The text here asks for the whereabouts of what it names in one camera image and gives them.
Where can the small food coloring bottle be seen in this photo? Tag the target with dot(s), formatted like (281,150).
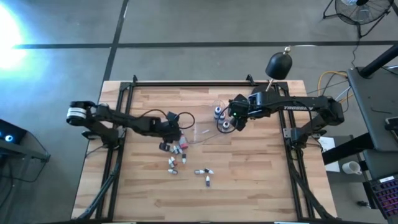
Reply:
(199,171)
(172,171)
(174,150)
(179,149)
(209,171)
(183,158)
(170,163)
(207,181)

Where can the large blue-cap coloring bottle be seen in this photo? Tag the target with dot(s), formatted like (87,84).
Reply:
(217,111)

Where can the large black-cap coloring bottle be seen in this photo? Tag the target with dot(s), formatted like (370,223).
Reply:
(226,125)

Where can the black desk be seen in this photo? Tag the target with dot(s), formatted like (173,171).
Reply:
(373,102)

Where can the backlit keyboard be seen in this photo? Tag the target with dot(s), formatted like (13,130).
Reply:
(385,194)

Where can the clear plastic container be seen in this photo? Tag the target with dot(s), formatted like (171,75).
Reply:
(202,138)

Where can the large purple-cap coloring bottle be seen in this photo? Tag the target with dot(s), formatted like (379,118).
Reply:
(221,117)

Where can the black desk leg beam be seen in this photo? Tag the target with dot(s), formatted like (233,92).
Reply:
(345,149)

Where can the white mug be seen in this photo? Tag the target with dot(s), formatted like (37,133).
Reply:
(351,168)

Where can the small black plug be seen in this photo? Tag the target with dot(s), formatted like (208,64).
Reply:
(362,203)

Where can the large red-cap coloring bottle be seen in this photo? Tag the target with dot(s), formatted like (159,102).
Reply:
(183,143)

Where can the black box blue light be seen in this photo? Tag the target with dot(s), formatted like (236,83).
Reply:
(9,132)

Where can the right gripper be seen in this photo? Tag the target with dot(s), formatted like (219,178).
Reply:
(239,107)

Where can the white paper sheet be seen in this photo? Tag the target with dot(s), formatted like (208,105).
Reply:
(332,166)
(328,143)

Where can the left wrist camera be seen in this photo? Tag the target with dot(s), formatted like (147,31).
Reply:
(172,117)

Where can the black floor fan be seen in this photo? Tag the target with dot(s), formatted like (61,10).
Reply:
(357,15)

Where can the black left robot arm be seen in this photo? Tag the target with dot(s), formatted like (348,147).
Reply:
(124,119)

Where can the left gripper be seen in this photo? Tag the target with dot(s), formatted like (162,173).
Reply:
(168,130)

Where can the black pole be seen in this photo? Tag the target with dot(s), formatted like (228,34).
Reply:
(379,60)

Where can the black desk lamp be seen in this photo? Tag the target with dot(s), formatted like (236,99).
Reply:
(279,67)

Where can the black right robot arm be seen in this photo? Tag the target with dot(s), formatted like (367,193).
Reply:
(295,107)

